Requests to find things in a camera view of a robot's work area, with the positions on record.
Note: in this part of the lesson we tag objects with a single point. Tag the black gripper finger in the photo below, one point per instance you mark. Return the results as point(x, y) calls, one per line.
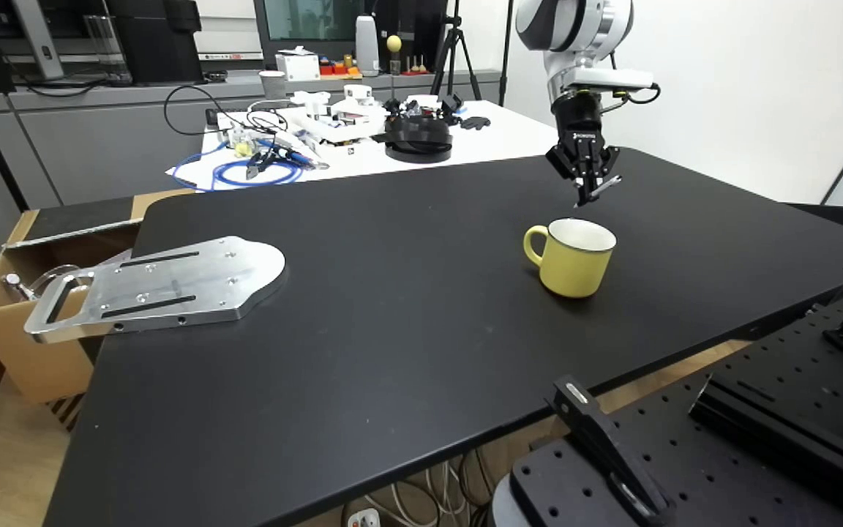
point(603, 165)
point(568, 165)

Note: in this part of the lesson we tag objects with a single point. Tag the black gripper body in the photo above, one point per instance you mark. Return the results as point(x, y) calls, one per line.
point(577, 122)

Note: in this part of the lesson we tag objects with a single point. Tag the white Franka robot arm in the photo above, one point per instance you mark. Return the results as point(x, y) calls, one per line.
point(577, 26)

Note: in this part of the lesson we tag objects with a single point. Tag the white work table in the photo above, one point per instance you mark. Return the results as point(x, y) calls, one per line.
point(511, 141)

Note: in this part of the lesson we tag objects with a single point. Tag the yellow enamel mug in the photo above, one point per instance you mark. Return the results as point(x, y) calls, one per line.
point(571, 261)

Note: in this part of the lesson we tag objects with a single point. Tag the black vertical pole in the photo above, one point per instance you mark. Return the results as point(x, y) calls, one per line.
point(504, 61)

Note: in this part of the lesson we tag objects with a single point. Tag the black headset device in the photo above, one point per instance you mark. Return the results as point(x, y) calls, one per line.
point(421, 137)

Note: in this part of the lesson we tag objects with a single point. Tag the small yellow ball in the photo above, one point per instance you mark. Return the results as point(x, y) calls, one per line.
point(394, 46)

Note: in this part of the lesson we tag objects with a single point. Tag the white cylinder speaker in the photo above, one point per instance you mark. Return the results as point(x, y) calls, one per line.
point(366, 46)

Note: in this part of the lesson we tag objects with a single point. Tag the white electronic parts pile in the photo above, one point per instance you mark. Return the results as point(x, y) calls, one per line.
point(330, 119)

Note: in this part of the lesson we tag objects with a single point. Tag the small red objects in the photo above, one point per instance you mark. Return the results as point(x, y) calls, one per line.
point(339, 69)

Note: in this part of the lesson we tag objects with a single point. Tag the black table clamp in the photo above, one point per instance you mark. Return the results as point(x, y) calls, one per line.
point(603, 444)

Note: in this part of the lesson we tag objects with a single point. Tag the small white box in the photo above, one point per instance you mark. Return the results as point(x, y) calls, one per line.
point(298, 65)

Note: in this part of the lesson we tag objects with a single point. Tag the dark framed monitor screen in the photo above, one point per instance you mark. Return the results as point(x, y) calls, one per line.
point(309, 20)

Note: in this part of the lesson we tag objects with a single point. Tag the black perforated breadboard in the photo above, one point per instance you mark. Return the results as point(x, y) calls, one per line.
point(773, 457)

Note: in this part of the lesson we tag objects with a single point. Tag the white power strip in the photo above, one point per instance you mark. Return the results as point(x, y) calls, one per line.
point(363, 517)

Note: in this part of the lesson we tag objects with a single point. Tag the grey counter cabinet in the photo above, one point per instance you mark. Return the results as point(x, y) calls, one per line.
point(90, 147)

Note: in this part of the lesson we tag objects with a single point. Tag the black flat sheet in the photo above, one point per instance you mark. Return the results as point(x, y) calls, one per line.
point(81, 217)

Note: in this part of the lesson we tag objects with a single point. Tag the open brown cardboard box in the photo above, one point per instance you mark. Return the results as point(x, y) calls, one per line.
point(21, 356)

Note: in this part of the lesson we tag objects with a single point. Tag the black aluminium rail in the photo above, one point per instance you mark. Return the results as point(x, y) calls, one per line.
point(791, 425)

